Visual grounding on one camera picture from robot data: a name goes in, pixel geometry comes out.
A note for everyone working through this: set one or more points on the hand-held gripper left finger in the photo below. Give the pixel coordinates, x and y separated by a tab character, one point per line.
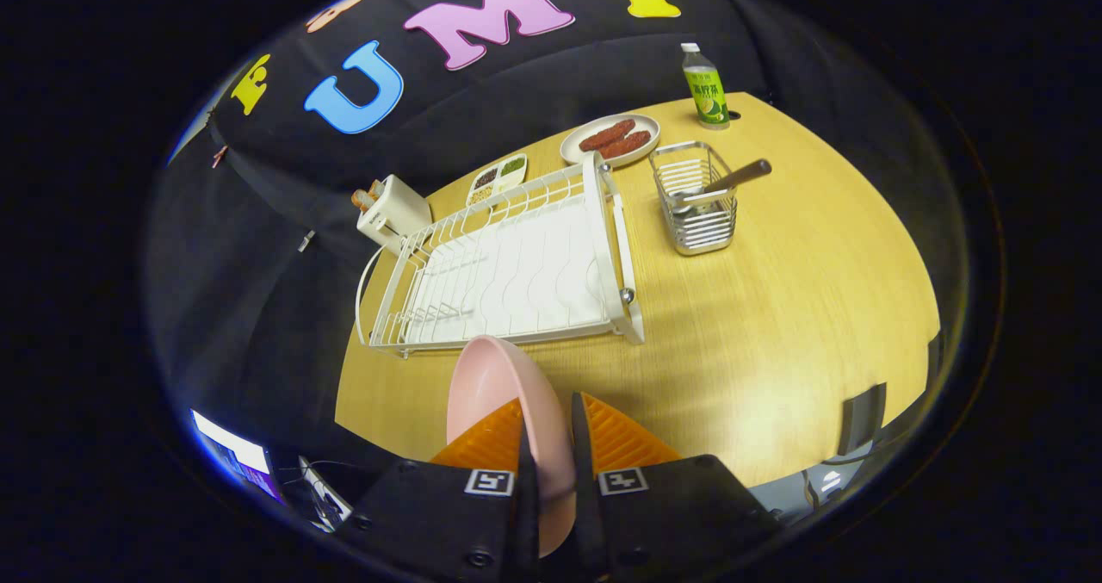
448	514

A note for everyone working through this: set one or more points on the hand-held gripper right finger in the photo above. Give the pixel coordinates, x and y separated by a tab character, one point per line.
654	514

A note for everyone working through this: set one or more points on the pink plate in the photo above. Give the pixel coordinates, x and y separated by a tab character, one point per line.
495	385

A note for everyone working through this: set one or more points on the beige round dish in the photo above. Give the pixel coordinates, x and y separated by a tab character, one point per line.
650	127

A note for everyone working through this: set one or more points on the lit computer monitor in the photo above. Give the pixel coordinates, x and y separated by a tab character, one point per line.
237	458

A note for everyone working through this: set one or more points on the black panel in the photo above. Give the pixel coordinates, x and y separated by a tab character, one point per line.
863	418

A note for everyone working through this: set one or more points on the black backdrop cloth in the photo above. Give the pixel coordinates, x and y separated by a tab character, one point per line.
258	290

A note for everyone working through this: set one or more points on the white toaster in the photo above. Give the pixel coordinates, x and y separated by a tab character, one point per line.
400	213

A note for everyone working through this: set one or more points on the silver cloth clip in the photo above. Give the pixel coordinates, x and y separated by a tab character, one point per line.
306	240

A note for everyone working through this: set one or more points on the brown toast slice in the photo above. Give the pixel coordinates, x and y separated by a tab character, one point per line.
377	189
362	200

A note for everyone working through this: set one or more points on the white divided condiment tray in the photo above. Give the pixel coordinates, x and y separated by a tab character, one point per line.
495	178

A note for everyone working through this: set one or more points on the red-brown sausage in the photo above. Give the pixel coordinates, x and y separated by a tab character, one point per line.
607	134
627	144

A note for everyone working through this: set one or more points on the red cloth clip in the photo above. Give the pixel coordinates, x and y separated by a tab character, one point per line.
219	157

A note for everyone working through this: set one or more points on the green label drink bottle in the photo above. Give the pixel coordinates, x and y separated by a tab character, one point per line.
706	92

